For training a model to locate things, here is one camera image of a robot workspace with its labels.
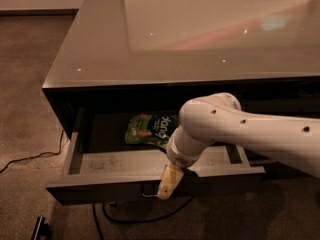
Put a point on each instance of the dark glossy drawer cabinet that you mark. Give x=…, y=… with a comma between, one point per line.
x=126, y=55

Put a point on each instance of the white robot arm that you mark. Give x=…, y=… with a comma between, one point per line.
x=293, y=141

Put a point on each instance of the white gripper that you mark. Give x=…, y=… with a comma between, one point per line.
x=179, y=156

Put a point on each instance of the black object on floor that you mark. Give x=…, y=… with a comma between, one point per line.
x=41, y=230

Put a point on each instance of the green snack bag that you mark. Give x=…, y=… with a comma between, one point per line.
x=154, y=130

